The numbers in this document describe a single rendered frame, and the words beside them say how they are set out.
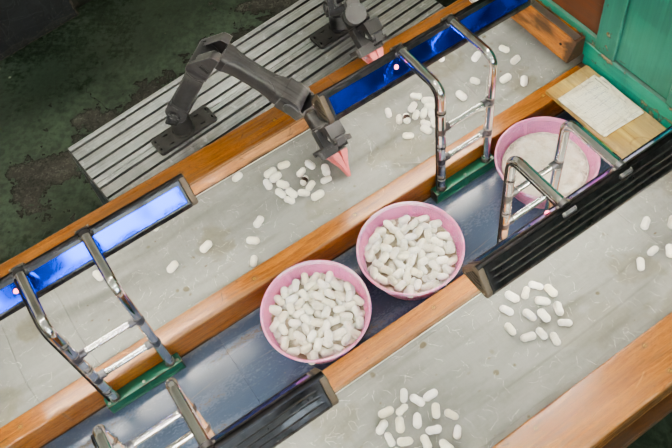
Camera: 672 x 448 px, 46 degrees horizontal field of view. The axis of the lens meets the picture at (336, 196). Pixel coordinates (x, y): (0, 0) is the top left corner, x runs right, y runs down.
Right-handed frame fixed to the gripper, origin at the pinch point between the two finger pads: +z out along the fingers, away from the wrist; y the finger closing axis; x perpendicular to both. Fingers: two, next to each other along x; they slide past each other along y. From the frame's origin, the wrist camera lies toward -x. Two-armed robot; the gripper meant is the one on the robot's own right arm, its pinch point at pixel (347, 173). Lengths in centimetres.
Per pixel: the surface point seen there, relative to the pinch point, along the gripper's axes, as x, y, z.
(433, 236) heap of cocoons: -16.0, 6.8, 23.0
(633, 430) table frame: -11, 31, 102
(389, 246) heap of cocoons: -14.6, -4.1, 19.3
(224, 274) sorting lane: -1.9, -41.5, 5.1
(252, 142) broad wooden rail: 15.5, -15.1, -19.3
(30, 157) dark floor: 146, -74, -56
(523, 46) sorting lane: 6, 67, -4
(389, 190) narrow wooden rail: -7.8, 5.2, 8.5
